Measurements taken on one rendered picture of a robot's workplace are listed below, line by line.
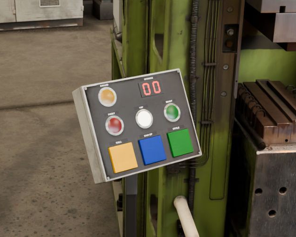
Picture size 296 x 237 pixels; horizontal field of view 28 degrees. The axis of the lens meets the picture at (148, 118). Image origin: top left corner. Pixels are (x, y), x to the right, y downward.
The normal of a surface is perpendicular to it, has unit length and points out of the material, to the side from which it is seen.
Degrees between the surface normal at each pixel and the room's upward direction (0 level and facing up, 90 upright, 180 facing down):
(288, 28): 90
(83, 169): 0
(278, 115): 0
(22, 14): 90
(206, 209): 90
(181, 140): 60
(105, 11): 90
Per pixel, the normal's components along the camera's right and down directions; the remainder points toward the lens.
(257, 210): 0.13, 0.39
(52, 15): 0.34, 0.37
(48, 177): 0.02, -0.92
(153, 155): 0.47, -0.17
